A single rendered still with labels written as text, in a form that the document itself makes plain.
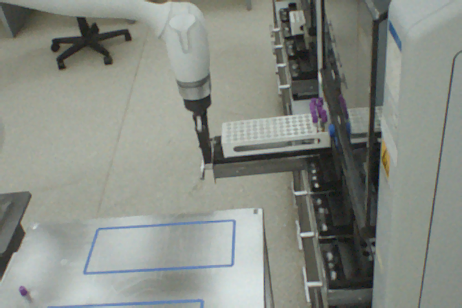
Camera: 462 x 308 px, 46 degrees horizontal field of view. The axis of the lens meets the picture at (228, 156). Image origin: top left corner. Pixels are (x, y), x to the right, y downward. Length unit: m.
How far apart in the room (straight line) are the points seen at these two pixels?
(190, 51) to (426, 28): 0.76
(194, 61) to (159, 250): 0.46
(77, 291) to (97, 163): 1.81
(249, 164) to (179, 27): 0.43
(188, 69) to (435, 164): 0.74
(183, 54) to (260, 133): 0.33
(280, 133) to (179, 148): 1.54
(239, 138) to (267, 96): 1.81
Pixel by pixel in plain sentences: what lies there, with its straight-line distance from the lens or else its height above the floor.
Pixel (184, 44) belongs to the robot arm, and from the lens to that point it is 1.34.
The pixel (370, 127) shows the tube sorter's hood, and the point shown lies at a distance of 0.89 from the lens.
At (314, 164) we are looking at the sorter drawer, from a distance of 1.46.
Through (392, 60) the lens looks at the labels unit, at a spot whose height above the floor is 1.37.
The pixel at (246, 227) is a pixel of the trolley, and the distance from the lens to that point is 1.30.
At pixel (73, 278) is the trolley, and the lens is 1.31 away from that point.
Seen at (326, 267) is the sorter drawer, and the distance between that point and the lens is 1.21.
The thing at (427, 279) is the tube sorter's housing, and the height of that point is 0.98.
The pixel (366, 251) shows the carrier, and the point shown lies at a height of 0.88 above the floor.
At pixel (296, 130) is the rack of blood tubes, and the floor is 0.86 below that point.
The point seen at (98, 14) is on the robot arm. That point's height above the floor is 1.24.
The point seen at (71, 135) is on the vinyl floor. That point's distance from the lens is 3.33.
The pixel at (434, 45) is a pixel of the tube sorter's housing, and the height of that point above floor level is 1.42.
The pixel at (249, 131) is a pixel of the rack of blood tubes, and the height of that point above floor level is 0.86.
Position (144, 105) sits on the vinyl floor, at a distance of 3.42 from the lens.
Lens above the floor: 1.74
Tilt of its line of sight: 38 degrees down
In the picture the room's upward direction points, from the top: 9 degrees counter-clockwise
